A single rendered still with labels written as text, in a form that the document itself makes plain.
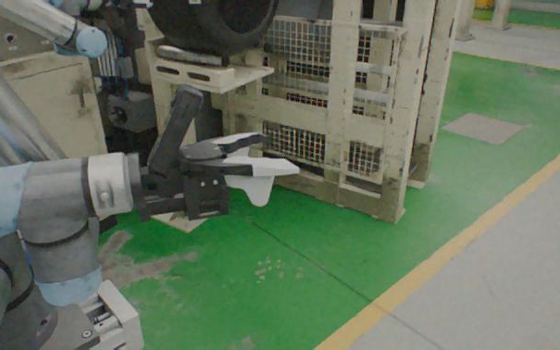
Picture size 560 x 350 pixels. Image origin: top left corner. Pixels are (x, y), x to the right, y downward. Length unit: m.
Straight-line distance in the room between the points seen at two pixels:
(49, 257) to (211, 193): 0.21
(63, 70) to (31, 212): 1.51
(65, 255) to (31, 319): 0.26
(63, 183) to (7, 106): 0.16
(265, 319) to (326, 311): 0.25
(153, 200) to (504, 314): 1.67
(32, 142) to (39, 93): 1.33
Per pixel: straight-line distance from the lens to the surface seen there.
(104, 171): 0.56
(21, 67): 1.97
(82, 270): 0.63
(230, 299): 1.90
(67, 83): 2.07
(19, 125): 0.68
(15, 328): 0.85
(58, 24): 1.25
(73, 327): 0.89
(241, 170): 0.53
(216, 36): 1.69
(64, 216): 0.58
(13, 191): 0.57
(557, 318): 2.13
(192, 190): 0.56
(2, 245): 0.77
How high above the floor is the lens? 1.31
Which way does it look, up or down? 28 degrees down
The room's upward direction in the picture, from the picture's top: straight up
